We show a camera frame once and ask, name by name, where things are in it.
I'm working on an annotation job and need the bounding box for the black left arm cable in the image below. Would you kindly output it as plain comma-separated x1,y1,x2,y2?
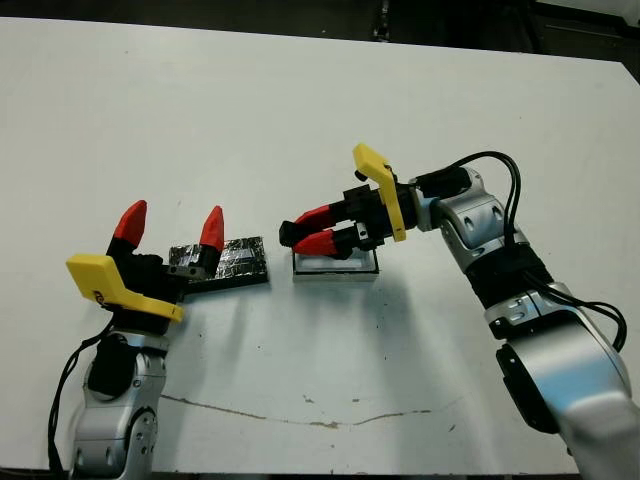
46,333,110,475

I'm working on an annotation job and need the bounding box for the black box base white insert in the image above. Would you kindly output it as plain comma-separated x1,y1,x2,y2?
291,248,380,285

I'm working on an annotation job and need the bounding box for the glossy black box lid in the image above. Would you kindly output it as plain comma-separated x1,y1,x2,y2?
168,234,272,296

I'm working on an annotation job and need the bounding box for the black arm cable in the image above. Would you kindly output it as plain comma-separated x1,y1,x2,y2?
439,150,629,352
46,333,110,475

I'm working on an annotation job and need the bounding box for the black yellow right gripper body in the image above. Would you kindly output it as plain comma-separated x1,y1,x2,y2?
342,143,423,253

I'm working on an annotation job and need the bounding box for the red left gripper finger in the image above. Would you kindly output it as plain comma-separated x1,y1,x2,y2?
107,199,149,265
197,205,226,275

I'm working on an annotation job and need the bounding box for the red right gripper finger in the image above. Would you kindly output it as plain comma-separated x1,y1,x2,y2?
294,200,351,227
292,224,362,262

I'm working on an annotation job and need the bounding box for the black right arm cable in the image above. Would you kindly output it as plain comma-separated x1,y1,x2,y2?
439,150,629,352

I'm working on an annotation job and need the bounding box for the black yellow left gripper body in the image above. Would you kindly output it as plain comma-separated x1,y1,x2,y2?
66,249,207,337

